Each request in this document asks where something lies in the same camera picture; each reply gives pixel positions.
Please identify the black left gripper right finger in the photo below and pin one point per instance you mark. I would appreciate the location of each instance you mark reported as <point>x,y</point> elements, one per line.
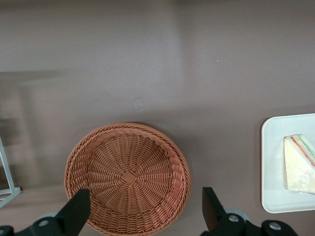
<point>214,216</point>

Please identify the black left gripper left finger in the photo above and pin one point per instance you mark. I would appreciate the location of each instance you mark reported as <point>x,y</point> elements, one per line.
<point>73,214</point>

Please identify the triangle sandwich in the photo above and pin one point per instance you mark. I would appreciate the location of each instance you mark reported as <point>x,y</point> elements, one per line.
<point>297,167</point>

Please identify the round brown wicker basket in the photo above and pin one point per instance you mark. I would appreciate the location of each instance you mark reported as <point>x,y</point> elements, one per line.
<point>128,177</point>

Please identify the white rectangular tray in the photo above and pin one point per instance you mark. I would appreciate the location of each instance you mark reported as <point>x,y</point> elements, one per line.
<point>273,172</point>

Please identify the white metal rack frame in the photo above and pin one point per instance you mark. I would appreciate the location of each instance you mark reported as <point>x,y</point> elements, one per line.
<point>9,186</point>

